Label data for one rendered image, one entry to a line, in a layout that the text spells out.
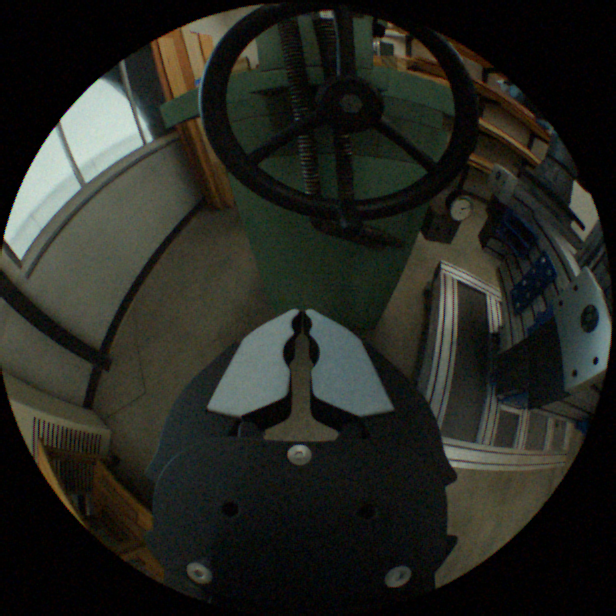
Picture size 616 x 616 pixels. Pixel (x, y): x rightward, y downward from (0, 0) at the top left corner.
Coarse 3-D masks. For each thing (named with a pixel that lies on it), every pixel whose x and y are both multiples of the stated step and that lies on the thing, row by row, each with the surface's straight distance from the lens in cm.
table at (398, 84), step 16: (240, 80) 42; (256, 80) 31; (272, 80) 31; (320, 80) 30; (368, 80) 31; (384, 80) 32; (400, 80) 42; (416, 80) 44; (192, 96) 46; (240, 96) 42; (256, 96) 41; (400, 96) 42; (416, 96) 43; (432, 96) 45; (448, 96) 46; (176, 112) 48; (192, 112) 46; (448, 112) 46
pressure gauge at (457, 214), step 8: (456, 192) 46; (448, 200) 45; (456, 200) 44; (464, 200) 46; (448, 208) 45; (456, 208) 46; (472, 208) 48; (448, 216) 49; (456, 216) 47; (464, 216) 48
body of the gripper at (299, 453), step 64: (192, 448) 6; (256, 448) 6; (320, 448) 5; (384, 448) 6; (192, 512) 6; (256, 512) 5; (320, 512) 5; (384, 512) 5; (192, 576) 6; (256, 576) 5; (320, 576) 5; (384, 576) 6
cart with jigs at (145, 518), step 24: (48, 456) 112; (72, 456) 125; (96, 456) 133; (48, 480) 116; (96, 480) 140; (72, 504) 93; (96, 504) 152; (120, 504) 120; (120, 528) 136; (144, 528) 115; (120, 552) 84; (144, 552) 91
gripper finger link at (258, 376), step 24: (288, 312) 12; (264, 336) 10; (288, 336) 9; (240, 360) 8; (264, 360) 8; (288, 360) 10; (240, 384) 7; (264, 384) 7; (288, 384) 7; (216, 408) 7; (240, 408) 7; (264, 408) 7; (288, 408) 8; (264, 432) 10
